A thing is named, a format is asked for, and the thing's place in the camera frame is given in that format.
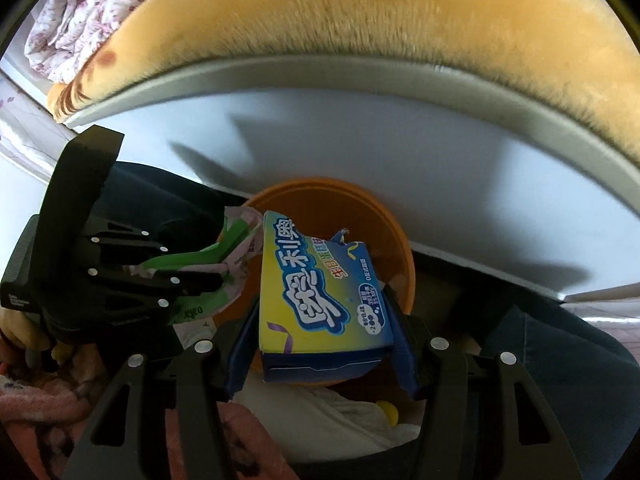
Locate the grey bed frame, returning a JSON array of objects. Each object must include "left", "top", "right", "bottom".
[{"left": 0, "top": 55, "right": 640, "bottom": 321}]

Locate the small yellow ball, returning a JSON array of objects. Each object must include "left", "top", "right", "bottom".
[{"left": 376, "top": 400, "right": 400, "bottom": 428}]

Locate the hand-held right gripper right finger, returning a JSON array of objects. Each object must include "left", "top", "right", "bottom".
[{"left": 387, "top": 305, "right": 596, "bottom": 480}]

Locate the pink patterned cloth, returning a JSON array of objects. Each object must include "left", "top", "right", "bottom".
[{"left": 0, "top": 350, "right": 301, "bottom": 480}]

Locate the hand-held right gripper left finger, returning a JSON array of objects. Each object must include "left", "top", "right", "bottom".
[{"left": 65, "top": 310, "right": 262, "bottom": 480}]

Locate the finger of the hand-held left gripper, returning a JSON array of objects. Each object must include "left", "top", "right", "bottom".
[
  {"left": 85, "top": 220, "right": 221, "bottom": 266},
  {"left": 87, "top": 267, "right": 226, "bottom": 326}
]

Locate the white cloth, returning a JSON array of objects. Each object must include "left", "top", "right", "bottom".
[{"left": 232, "top": 385, "right": 421, "bottom": 463}]

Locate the orange plastic bin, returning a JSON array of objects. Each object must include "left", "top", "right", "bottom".
[{"left": 215, "top": 177, "right": 416, "bottom": 386}]

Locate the floral white quilt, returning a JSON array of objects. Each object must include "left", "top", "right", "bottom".
[{"left": 24, "top": 0, "right": 151, "bottom": 86}]

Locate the person's left hand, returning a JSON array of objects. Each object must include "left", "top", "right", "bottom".
[{"left": 0, "top": 307, "right": 51, "bottom": 361}]

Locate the green white wrapper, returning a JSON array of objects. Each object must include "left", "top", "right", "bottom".
[{"left": 130, "top": 205, "right": 266, "bottom": 346}]

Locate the yellow floral fleece blanket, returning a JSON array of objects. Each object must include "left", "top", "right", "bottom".
[{"left": 47, "top": 0, "right": 640, "bottom": 161}]

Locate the blue yellow cookie box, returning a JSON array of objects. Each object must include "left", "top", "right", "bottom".
[{"left": 257, "top": 210, "right": 396, "bottom": 385}]

